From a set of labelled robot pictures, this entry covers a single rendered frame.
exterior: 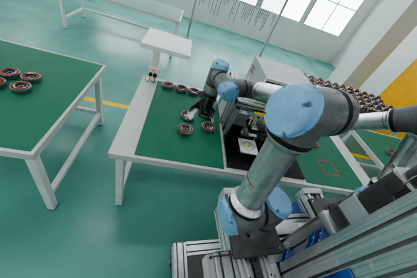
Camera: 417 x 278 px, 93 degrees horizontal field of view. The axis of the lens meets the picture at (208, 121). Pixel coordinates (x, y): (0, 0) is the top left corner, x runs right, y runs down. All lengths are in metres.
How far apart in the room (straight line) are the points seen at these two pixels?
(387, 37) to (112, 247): 5.39
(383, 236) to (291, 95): 0.45
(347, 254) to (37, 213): 1.96
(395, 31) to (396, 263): 4.91
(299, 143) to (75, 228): 1.79
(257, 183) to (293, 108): 0.24
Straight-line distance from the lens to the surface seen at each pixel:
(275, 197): 0.77
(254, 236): 0.89
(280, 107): 0.45
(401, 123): 1.03
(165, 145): 1.42
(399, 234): 0.71
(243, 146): 1.61
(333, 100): 0.48
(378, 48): 5.38
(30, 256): 1.99
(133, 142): 1.42
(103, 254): 1.89
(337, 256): 0.83
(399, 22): 5.34
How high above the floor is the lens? 1.82
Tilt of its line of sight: 38 degrees down
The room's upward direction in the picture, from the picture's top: 22 degrees clockwise
